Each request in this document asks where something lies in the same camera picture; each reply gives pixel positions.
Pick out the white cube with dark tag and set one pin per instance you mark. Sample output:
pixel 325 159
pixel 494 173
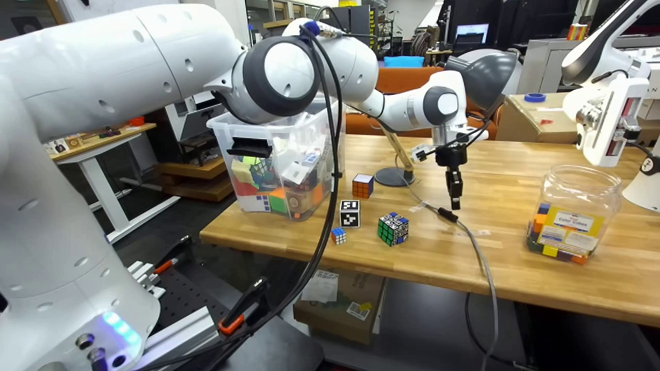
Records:
pixel 302 169

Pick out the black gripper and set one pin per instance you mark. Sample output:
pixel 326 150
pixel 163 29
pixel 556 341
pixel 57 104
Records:
pixel 452 156

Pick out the blue round lid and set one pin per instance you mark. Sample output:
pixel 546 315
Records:
pixel 534 97

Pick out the white-legged wooden side desk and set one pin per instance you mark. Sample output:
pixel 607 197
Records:
pixel 103 182

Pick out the clear plastic storage bin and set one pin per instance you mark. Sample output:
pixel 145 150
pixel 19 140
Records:
pixel 302 151

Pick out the orange blue Rubik's cube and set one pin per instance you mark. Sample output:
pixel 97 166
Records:
pixel 361 187

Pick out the lit blue computer screen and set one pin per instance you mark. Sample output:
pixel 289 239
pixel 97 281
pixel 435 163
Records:
pixel 471 34

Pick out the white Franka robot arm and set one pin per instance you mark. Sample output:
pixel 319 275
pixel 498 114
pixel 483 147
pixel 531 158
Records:
pixel 54 275

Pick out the black white tag cube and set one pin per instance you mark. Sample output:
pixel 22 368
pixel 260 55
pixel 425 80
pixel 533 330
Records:
pixel 349 217

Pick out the white curved base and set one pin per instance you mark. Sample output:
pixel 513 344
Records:
pixel 643 192

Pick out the clear jar of colored blocks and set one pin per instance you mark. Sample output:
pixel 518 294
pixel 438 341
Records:
pixel 584 192

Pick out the low wooden shelf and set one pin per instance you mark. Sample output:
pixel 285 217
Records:
pixel 197 189

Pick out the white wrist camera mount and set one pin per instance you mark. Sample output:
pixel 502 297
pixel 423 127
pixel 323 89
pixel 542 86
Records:
pixel 423 154

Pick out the blue box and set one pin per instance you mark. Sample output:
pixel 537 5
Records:
pixel 405 60

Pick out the silver extrusion bracket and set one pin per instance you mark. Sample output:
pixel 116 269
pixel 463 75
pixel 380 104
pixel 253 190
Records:
pixel 145 275

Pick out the orange cylinder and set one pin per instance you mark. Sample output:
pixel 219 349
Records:
pixel 578 31

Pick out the small red tray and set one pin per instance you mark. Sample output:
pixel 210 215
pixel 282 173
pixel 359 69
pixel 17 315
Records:
pixel 136 120

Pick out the wooden desk lamp gray shade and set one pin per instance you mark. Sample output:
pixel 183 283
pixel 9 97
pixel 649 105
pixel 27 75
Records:
pixel 492 72

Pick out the cardboard box with labels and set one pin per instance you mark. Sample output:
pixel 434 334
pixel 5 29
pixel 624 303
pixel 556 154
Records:
pixel 343 295

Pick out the red orange cube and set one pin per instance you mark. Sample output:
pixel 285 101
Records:
pixel 250 190

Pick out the aluminium extrusion bar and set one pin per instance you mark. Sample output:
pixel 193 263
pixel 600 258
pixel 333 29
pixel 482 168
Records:
pixel 183 336

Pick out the pale yellow green cube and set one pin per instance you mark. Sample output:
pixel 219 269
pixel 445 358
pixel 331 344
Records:
pixel 245 169

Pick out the tan wooden box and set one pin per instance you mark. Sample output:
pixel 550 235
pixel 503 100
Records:
pixel 529 124

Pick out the black white equipment rack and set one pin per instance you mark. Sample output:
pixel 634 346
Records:
pixel 188 127

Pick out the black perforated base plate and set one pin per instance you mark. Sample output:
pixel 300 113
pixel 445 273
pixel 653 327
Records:
pixel 274 352

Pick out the blue green stickered Rubik's cube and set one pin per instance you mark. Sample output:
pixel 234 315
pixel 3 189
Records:
pixel 393 232

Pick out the black orange clamp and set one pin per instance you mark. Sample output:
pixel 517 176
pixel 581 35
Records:
pixel 244 305
pixel 179 249

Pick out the orange sofa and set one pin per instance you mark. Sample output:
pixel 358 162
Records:
pixel 399 80

